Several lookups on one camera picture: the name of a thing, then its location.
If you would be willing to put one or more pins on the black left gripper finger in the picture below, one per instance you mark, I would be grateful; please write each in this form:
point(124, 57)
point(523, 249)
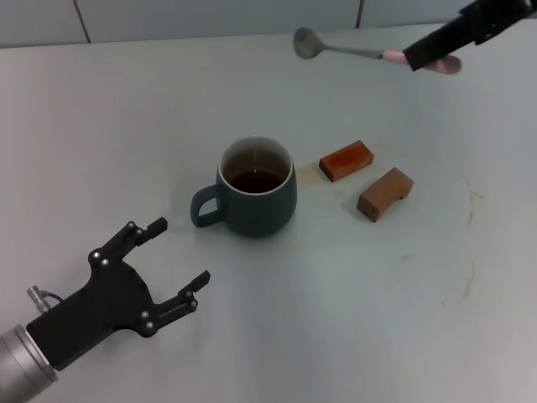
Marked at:
point(134, 235)
point(180, 300)

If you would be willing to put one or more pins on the flat reddish wooden block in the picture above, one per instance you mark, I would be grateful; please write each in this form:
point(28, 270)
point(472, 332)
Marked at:
point(346, 161)

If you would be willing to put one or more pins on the arched light wooden block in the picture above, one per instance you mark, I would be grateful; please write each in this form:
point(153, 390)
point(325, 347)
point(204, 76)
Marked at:
point(379, 197)

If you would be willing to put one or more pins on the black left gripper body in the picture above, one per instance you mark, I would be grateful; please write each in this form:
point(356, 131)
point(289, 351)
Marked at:
point(100, 302)

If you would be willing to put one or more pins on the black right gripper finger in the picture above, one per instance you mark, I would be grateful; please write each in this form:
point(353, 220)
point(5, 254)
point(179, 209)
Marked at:
point(436, 44)

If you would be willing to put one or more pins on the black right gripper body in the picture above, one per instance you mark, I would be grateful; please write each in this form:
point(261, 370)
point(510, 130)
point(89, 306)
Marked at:
point(499, 14)

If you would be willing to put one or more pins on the dark grey ceramic mug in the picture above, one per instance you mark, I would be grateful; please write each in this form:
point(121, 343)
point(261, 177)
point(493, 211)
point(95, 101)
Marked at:
point(260, 210)

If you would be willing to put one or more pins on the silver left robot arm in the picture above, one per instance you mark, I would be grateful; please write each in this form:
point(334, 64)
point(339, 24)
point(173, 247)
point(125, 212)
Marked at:
point(21, 365)

